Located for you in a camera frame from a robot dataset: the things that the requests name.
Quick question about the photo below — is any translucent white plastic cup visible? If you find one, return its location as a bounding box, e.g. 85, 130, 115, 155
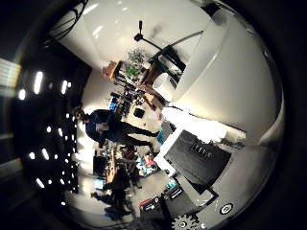
172, 8, 286, 147

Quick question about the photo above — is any small translucent container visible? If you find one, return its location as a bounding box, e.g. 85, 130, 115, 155
152, 72, 178, 103

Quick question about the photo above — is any small black box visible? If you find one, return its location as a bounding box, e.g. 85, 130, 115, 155
132, 106, 146, 119

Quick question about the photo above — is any seated person in dark clothes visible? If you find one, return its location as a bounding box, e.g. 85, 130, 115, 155
103, 168, 142, 213

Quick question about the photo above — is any standing person in dark blue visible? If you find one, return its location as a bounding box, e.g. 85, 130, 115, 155
72, 107, 161, 150

